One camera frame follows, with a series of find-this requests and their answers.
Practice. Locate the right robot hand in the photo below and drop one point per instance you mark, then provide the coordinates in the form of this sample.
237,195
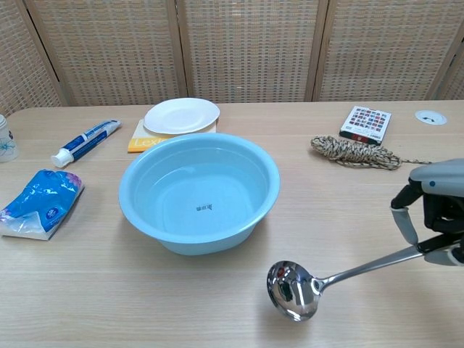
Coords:
444,181

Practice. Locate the light blue plastic basin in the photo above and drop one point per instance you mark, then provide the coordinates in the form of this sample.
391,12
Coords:
145,224

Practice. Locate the colourful patterned card box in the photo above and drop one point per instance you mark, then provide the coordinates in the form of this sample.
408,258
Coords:
366,123

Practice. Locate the woven wooden folding screen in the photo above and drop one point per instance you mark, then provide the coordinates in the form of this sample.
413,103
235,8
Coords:
250,47

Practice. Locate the white round plate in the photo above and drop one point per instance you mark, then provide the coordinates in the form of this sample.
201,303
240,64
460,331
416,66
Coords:
181,116

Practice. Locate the yellow Lexicon book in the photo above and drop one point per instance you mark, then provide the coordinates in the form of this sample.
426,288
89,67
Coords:
139,143

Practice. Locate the blue white toothpaste tube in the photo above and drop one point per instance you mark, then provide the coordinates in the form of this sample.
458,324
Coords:
85,142

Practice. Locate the blue tissue pack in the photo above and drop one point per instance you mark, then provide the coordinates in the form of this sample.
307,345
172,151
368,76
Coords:
43,203

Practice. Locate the white floral paper cup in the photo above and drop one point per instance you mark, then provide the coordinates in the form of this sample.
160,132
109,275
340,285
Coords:
7,145

